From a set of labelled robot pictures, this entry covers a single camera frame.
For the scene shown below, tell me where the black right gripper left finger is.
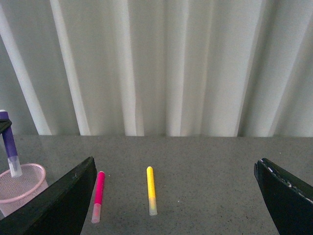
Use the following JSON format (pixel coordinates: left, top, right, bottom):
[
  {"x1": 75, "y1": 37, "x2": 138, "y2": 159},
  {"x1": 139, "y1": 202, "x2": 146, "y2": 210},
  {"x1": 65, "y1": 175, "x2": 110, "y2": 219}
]
[{"x1": 0, "y1": 157, "x2": 97, "y2": 235}]

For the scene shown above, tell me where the pink mesh cup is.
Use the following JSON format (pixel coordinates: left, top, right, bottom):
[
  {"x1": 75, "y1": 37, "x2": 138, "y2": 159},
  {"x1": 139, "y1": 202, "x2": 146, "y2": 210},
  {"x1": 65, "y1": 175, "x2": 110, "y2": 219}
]
[{"x1": 0, "y1": 164, "x2": 48, "y2": 217}]

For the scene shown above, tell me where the pink marker pen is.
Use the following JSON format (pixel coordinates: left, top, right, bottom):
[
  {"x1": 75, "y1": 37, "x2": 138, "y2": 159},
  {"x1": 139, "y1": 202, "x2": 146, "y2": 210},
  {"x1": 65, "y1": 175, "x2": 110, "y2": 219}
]
[{"x1": 91, "y1": 171, "x2": 105, "y2": 224}]

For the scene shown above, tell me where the white curtain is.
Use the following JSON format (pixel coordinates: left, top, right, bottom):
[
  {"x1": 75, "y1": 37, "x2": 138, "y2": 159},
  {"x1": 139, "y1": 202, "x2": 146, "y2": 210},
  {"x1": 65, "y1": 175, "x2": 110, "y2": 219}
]
[{"x1": 0, "y1": 0, "x2": 313, "y2": 137}]

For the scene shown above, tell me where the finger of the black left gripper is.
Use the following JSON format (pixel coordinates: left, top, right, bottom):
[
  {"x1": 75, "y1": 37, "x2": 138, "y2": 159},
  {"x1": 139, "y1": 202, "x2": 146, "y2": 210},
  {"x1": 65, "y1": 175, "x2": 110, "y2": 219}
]
[{"x1": 0, "y1": 119, "x2": 12, "y2": 134}]

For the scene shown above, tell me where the purple marker pen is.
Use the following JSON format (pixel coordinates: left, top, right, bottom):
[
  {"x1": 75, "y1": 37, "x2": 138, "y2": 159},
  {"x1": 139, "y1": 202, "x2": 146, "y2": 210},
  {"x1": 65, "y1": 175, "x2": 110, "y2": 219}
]
[{"x1": 0, "y1": 110, "x2": 22, "y2": 178}]

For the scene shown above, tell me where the yellow marker pen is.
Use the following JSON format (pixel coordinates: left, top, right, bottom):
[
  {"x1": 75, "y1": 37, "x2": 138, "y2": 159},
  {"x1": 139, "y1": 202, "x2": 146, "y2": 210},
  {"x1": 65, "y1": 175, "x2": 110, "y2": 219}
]
[{"x1": 146, "y1": 166, "x2": 157, "y2": 216}]

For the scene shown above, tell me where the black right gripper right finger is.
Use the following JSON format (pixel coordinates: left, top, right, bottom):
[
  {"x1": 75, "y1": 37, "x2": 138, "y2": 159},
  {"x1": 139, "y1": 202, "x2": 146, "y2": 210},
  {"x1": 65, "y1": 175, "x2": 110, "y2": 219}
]
[{"x1": 254, "y1": 158, "x2": 313, "y2": 235}]

